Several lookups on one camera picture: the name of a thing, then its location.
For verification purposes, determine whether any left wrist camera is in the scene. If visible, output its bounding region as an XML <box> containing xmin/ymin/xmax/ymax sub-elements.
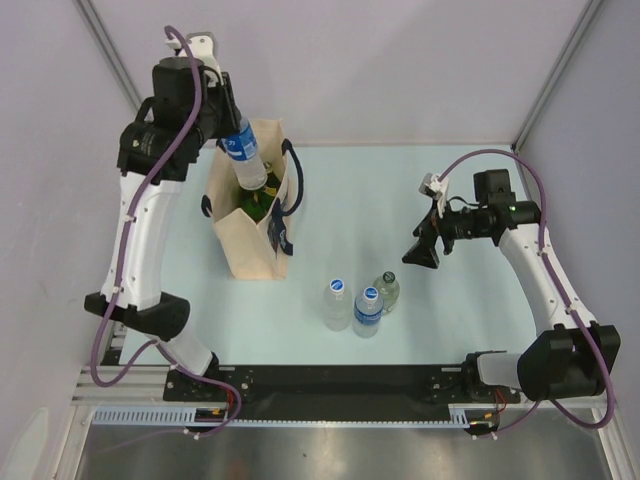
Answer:
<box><xmin>165</xmin><ymin>32</ymin><xmax>221</xmax><ymax>73</ymax></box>

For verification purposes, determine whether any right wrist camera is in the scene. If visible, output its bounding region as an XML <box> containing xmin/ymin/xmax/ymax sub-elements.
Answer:
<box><xmin>419</xmin><ymin>173</ymin><xmax>449</xmax><ymax>218</ymax></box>

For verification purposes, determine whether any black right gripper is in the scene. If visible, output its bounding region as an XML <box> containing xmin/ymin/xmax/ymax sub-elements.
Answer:
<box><xmin>403</xmin><ymin>197</ymin><xmax>490</xmax><ymax>269</ymax></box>

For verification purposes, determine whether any green glass bottle front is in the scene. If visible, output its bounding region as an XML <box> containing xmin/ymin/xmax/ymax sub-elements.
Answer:
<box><xmin>238</xmin><ymin>189</ymin><xmax>265</xmax><ymax>223</ymax></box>

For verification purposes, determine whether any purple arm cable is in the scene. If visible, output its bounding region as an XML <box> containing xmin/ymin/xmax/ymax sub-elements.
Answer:
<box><xmin>439</xmin><ymin>148</ymin><xmax>615</xmax><ymax>430</ymax></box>
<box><xmin>89</xmin><ymin>24</ymin><xmax>204</xmax><ymax>389</ymax></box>

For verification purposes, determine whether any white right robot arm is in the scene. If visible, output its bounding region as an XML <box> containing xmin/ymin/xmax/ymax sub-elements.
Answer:
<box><xmin>402</xmin><ymin>169</ymin><xmax>620</xmax><ymax>401</ymax></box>

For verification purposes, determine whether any beige canvas tote bag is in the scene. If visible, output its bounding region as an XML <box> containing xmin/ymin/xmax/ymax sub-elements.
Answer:
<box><xmin>201</xmin><ymin>119</ymin><xmax>304</xmax><ymax>280</ymax></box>

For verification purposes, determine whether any green bottle red label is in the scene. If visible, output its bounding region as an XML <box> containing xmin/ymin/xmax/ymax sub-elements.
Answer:
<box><xmin>263</xmin><ymin>162</ymin><xmax>281</xmax><ymax>197</ymax></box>

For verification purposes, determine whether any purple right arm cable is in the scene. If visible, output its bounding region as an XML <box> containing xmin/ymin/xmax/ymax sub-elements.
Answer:
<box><xmin>439</xmin><ymin>148</ymin><xmax>615</xmax><ymax>430</ymax></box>

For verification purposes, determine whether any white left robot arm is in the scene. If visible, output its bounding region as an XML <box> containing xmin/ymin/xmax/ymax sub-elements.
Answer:
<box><xmin>84</xmin><ymin>55</ymin><xmax>240</xmax><ymax>400</ymax></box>

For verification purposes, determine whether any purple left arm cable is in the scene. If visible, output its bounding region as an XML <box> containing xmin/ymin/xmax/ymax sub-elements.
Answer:
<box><xmin>89</xmin><ymin>24</ymin><xmax>204</xmax><ymax>389</ymax></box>

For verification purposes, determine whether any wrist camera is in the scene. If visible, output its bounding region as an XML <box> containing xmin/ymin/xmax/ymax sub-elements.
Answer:
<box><xmin>165</xmin><ymin>32</ymin><xmax>221</xmax><ymax>73</ymax></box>
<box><xmin>419</xmin><ymin>173</ymin><xmax>449</xmax><ymax>218</ymax></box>

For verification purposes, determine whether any clear plastic water bottle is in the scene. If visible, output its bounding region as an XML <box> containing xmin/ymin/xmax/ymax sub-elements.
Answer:
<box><xmin>322</xmin><ymin>278</ymin><xmax>352</xmax><ymax>332</ymax></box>

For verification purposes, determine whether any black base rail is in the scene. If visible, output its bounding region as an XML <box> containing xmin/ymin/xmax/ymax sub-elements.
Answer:
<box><xmin>162</xmin><ymin>364</ymin><xmax>520</xmax><ymax>404</ymax></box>

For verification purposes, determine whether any blue label water bottle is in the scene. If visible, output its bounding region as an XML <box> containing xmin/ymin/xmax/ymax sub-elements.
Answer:
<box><xmin>221</xmin><ymin>117</ymin><xmax>268</xmax><ymax>191</ymax></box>
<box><xmin>353</xmin><ymin>286</ymin><xmax>383</xmax><ymax>338</ymax></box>

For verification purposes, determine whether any white cable duct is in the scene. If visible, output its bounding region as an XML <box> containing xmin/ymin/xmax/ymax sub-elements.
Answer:
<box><xmin>92</xmin><ymin>406</ymin><xmax>496</xmax><ymax>429</ymax></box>

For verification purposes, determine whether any clear glass bottle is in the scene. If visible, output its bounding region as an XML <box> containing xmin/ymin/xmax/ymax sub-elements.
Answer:
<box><xmin>373</xmin><ymin>271</ymin><xmax>400</xmax><ymax>314</ymax></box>

